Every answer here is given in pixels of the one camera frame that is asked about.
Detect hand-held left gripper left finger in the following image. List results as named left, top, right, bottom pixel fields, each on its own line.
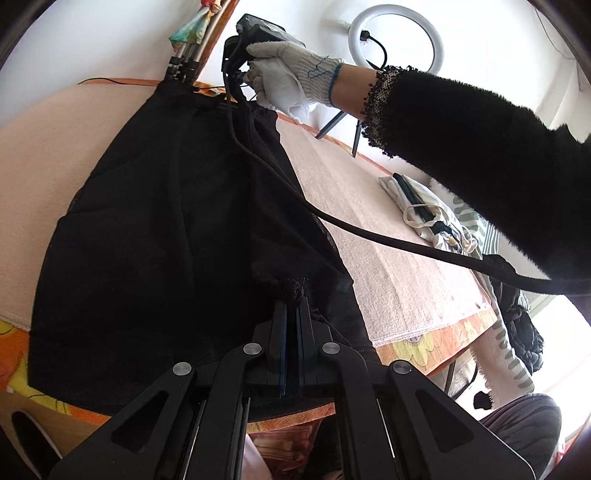
left=48, top=300, right=289, bottom=480

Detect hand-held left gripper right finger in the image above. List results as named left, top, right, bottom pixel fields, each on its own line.
left=297, top=296, right=537, bottom=480

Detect black shorts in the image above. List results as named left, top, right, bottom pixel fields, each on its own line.
left=28, top=82, right=380, bottom=416

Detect person's right forearm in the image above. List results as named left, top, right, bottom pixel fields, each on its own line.
left=330, top=62, right=591, bottom=296

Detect person's right hand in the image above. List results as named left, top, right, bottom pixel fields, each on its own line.
left=244, top=40, right=345, bottom=125

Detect colourful patterned cloth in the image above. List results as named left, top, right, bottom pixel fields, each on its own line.
left=169, top=0, right=228, bottom=49

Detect silver tripod legs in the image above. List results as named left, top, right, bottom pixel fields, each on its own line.
left=165, top=28, right=207, bottom=87

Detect red striped cloth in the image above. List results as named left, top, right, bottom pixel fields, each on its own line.
left=248, top=421, right=325, bottom=463

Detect pink towel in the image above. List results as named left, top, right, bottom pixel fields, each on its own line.
left=0, top=85, right=492, bottom=350

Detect black tripod legs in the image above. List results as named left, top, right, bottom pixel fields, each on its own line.
left=314, top=110, right=366, bottom=159

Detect white garment with black stripe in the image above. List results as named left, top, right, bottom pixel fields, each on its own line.
left=379, top=173, right=481, bottom=254

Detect grey striped garment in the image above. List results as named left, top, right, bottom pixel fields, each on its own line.
left=450, top=190, right=502, bottom=258

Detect dark jacket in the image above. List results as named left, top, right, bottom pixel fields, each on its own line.
left=482, top=254, right=546, bottom=376

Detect person's grey trouser leg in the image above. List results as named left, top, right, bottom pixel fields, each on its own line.
left=478, top=394, right=565, bottom=480

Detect white ring light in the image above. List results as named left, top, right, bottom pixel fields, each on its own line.
left=348, top=4, right=445, bottom=77

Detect ring light power cable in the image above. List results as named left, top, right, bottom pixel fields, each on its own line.
left=359, top=30, right=389, bottom=71

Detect thin black cable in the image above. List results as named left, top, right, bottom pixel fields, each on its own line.
left=76, top=76, right=160, bottom=87

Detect thick black cable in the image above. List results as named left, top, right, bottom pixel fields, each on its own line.
left=223, top=37, right=591, bottom=296

